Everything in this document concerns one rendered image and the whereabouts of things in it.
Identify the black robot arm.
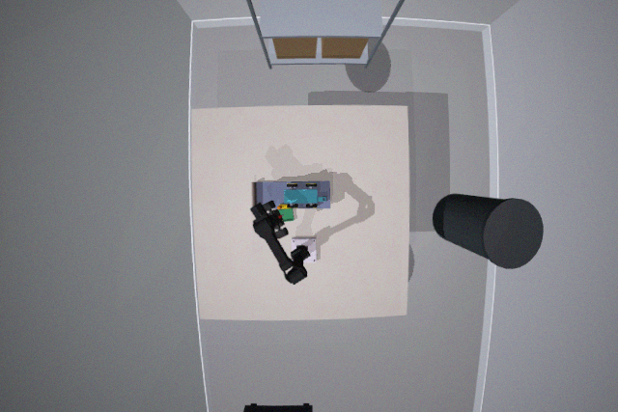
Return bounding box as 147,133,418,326
250,203,311,285

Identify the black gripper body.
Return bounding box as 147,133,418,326
262,201,289,238

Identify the dark grey ramp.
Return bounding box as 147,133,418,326
251,181,330,208

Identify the green tray floor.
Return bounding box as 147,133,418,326
279,209,293,221

